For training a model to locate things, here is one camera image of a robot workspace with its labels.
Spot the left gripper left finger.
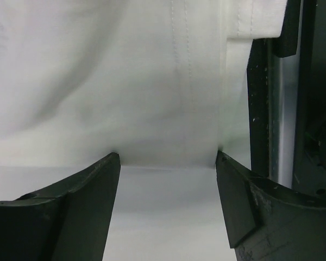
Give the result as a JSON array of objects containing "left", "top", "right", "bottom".
[{"left": 0, "top": 153, "right": 121, "bottom": 260}]

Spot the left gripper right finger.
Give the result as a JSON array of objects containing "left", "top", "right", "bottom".
[{"left": 216, "top": 151, "right": 326, "bottom": 260}]

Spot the white floral t shirt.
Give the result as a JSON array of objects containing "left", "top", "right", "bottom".
[{"left": 0, "top": 1, "right": 287, "bottom": 167}]

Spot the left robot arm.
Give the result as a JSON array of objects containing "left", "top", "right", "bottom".
[{"left": 0, "top": 1, "right": 326, "bottom": 260}]

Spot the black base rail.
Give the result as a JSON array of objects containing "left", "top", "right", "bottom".
[{"left": 247, "top": 39, "right": 279, "bottom": 183}]

